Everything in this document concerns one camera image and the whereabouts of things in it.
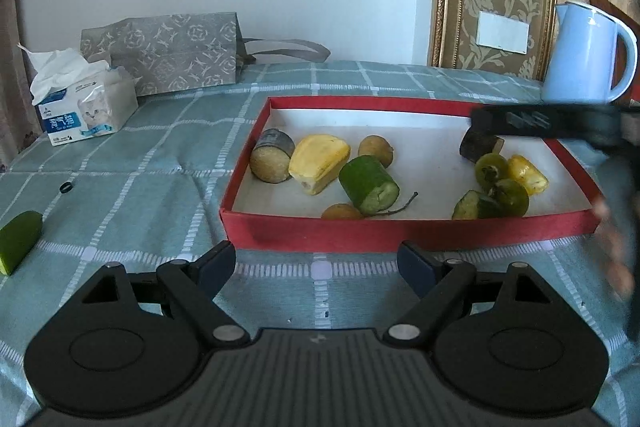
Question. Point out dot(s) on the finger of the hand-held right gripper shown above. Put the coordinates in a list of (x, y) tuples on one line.
[(487, 121)]

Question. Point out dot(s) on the grey patterned gift bag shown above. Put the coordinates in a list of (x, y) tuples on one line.
[(175, 52)]

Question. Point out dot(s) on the cut cucumber piece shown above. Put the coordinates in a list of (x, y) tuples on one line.
[(365, 179)]

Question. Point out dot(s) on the large yellow pepper piece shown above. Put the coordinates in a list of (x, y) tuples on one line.
[(320, 162)]

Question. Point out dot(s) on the white wall switch plate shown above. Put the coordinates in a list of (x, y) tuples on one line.
[(502, 32)]

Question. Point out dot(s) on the person's right hand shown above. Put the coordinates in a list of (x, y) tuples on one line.
[(615, 257)]

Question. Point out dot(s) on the small yellow pepper piece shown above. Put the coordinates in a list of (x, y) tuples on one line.
[(530, 177)]

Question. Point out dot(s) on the green checked tablecloth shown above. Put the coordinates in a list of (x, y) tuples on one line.
[(150, 207)]

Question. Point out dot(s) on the dark green cucumber end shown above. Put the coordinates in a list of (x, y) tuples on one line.
[(472, 206)]

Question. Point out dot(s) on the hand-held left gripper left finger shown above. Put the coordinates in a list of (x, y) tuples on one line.
[(220, 267)]

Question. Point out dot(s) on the green tomato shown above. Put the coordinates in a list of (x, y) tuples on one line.
[(490, 167), (512, 199)]

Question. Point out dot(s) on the white tissue pack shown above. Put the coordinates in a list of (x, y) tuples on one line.
[(100, 107)]

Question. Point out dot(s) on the brown longan with stem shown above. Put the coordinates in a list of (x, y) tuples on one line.
[(342, 211)]

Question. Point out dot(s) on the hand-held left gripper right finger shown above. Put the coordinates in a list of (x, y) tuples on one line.
[(415, 264)]

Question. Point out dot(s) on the dark-skinned sugarcane piece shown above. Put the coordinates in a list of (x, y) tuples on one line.
[(272, 159), (477, 147)]

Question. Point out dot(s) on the light blue electric kettle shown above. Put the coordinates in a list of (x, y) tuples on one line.
[(580, 57)]

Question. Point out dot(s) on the red cardboard box tray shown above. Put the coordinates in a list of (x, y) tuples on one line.
[(425, 167)]

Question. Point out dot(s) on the cucumber half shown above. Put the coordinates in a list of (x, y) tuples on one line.
[(20, 239)]

